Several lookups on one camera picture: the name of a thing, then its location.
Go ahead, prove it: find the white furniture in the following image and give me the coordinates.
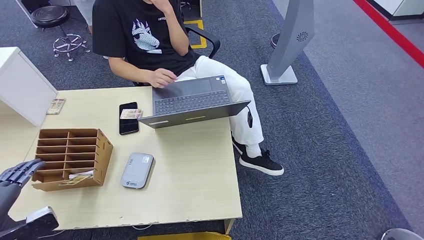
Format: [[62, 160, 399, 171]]
[[366, 0, 424, 21]]

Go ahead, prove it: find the patterned room key card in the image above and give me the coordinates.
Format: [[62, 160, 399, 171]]
[[119, 108, 144, 120]]

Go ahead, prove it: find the black smartphone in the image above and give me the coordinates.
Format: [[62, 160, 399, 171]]
[[118, 101, 140, 136]]

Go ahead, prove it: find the red floor tape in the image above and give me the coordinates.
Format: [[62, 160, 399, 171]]
[[352, 0, 424, 69]]

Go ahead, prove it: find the grey laptop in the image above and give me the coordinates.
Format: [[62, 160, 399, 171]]
[[137, 75, 252, 130]]

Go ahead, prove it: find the person's right hand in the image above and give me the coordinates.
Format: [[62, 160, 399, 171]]
[[144, 68, 178, 89]]

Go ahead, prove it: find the yellow floor marking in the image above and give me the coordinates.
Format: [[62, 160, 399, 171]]
[[183, 19, 208, 50]]

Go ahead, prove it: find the grey kiosk stand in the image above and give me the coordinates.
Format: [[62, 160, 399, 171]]
[[260, 0, 316, 87]]

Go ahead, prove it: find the white cabinet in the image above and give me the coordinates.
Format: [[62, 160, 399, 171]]
[[0, 46, 59, 128]]

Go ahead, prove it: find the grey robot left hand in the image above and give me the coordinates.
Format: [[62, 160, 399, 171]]
[[0, 158, 47, 229]]

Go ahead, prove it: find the person's left hand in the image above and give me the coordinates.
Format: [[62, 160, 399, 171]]
[[150, 0, 176, 14]]

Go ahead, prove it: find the black office chair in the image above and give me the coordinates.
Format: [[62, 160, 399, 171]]
[[131, 25, 221, 88]]

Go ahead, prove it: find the yellow object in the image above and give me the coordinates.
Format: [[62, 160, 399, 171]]
[[137, 232, 233, 240]]

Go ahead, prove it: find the grey round object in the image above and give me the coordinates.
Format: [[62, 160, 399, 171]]
[[380, 228, 422, 240]]

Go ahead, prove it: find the wooden card organizer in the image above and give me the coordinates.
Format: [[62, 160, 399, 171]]
[[31, 128, 114, 192]]

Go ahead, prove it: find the black round stool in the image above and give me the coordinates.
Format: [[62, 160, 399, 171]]
[[30, 4, 91, 63]]

